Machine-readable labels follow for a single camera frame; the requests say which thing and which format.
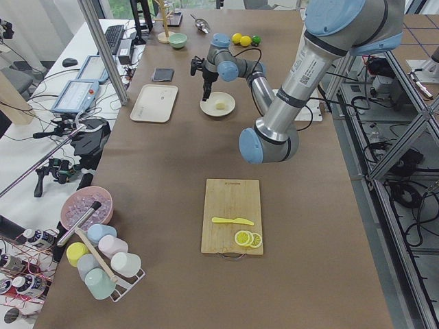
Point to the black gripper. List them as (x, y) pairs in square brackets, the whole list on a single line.
[(208, 75)]

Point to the cream round plate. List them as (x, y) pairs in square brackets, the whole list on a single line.
[(208, 106)]

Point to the white bun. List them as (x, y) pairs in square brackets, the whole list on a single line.
[(220, 105)]

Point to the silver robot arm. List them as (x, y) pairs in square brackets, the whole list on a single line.
[(332, 30)]

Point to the cream rectangular tray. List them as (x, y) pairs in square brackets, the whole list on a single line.
[(154, 103)]

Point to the grey folded cloth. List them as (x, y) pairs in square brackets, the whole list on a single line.
[(162, 75)]

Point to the mint green bowl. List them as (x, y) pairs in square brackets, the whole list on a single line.
[(178, 40)]

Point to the metal scoop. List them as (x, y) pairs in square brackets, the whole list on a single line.
[(201, 24)]

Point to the wooden glass stand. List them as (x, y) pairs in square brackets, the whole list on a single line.
[(164, 36)]

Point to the black keyboard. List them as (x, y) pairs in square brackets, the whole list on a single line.
[(114, 35)]

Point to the blue teach pendant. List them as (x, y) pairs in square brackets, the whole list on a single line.
[(93, 69), (77, 96)]

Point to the yellow plastic knife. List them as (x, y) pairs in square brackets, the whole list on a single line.
[(238, 220)]

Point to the black computer mouse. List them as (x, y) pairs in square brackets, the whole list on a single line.
[(68, 62)]

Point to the wooden cutting board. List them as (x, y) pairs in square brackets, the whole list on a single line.
[(229, 198)]

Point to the lemon slices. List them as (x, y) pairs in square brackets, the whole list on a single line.
[(246, 238)]

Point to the pink ice bowl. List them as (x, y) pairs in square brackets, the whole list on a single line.
[(81, 201)]

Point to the blue plastic cup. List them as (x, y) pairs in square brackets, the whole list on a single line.
[(98, 231)]

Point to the pink plastic cup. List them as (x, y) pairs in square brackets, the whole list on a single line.
[(109, 245)]

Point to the white plastic cup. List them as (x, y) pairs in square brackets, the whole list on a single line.
[(127, 264)]

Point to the yellow plastic cup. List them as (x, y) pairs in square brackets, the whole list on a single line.
[(75, 251)]

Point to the grey plastic cup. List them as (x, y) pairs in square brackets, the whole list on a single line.
[(85, 264)]

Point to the small labelled bottle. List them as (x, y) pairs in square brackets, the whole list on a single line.
[(40, 239)]

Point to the green plastic cup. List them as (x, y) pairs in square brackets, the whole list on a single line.
[(99, 283)]

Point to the aluminium frame post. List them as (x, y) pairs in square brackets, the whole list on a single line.
[(92, 20)]

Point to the wooden rack handle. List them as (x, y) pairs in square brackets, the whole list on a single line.
[(96, 254)]

